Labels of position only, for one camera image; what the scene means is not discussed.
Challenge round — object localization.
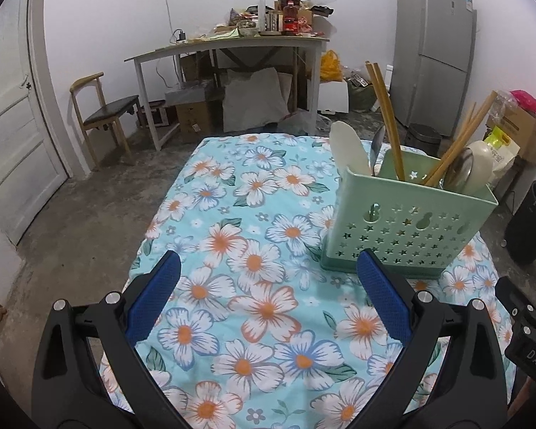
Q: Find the yellow white rice bag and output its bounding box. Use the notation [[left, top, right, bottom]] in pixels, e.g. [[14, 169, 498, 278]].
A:
[[484, 126, 520, 189]]

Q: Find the bamboo chopstick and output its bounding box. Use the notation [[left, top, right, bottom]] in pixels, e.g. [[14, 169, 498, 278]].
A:
[[365, 61, 406, 181], [373, 63, 406, 181], [424, 103, 476, 187], [422, 90, 498, 187]]

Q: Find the small black pot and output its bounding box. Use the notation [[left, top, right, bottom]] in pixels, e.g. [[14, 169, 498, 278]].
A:
[[404, 123, 441, 157]]

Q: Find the black trash bin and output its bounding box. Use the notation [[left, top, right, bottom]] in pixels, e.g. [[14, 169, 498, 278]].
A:
[[505, 180, 536, 265]]

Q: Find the white panel door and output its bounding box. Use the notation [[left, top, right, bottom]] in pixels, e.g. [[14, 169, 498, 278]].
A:
[[0, 0, 68, 245]]

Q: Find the red bottle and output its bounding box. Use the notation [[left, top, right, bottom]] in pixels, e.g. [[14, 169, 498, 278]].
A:
[[282, 0, 299, 36]]

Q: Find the wooden chair black seat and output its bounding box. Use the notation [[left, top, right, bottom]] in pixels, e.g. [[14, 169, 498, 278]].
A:
[[69, 72, 140, 171]]

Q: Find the grey metal spoon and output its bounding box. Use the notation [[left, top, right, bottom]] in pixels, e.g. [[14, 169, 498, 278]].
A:
[[442, 147, 475, 193]]

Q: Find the floral blue tablecloth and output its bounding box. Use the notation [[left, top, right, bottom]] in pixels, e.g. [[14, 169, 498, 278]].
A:
[[129, 134, 516, 428]]

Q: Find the grey refrigerator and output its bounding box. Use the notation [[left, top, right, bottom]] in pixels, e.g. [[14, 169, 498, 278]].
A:
[[390, 0, 476, 137]]

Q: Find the beige soup ladle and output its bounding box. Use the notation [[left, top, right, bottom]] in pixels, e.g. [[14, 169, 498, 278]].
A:
[[462, 140, 494, 196]]

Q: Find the white work table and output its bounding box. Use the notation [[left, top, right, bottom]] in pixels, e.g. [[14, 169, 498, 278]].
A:
[[125, 36, 328, 151]]

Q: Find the pink plastic bag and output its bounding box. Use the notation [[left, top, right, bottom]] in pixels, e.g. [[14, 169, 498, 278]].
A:
[[510, 89, 536, 116]]

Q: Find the green plastic utensil holder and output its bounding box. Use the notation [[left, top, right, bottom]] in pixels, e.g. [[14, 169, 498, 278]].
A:
[[320, 150, 498, 279]]

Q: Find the orange plastic bag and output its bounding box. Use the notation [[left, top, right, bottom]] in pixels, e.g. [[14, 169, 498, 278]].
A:
[[319, 49, 344, 82]]

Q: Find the white rice paddle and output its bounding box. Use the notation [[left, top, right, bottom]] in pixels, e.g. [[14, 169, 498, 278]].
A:
[[329, 121, 372, 176]]

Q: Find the cardboard box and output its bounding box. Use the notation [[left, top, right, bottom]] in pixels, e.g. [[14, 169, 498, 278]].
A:
[[486, 107, 536, 165]]

